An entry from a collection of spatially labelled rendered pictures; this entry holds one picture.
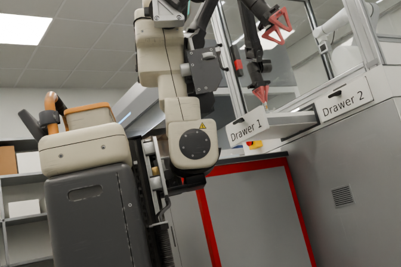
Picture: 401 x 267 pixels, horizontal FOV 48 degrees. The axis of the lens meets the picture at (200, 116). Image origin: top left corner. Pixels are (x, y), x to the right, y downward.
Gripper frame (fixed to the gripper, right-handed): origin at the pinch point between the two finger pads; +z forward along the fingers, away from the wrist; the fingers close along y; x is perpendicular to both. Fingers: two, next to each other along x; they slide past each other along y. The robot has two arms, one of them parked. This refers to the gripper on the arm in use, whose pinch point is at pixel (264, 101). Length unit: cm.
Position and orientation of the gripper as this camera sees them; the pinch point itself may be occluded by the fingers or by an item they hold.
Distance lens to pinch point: 216.5
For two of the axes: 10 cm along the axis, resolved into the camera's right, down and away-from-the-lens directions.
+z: 2.8, 9.3, -2.3
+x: -5.1, 3.5, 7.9
